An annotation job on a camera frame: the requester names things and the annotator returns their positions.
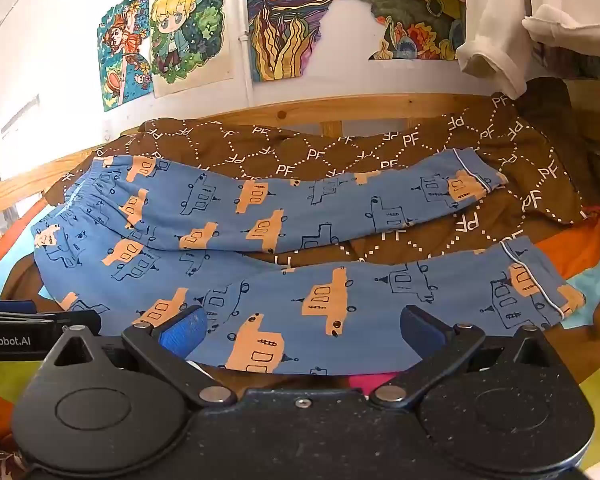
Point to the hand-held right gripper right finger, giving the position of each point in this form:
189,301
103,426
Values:
422,332

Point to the orange-haired figure wall poster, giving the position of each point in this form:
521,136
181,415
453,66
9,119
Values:
122,55

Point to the colourful bed sheet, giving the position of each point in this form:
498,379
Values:
587,280

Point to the brown patterned blanket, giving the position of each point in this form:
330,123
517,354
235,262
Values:
330,152

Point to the blue printed pants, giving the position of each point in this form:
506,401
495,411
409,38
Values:
290,200

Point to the white wall pipe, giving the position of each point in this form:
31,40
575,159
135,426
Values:
246,70

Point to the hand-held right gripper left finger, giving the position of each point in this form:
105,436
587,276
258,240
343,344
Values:
182,335

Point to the blond figure wall poster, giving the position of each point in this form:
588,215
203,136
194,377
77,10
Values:
190,30

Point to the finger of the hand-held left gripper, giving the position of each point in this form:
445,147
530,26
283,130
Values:
55,319

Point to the white hanging garment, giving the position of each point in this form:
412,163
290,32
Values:
500,20

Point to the swirl pattern wall poster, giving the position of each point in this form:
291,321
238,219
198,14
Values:
285,15

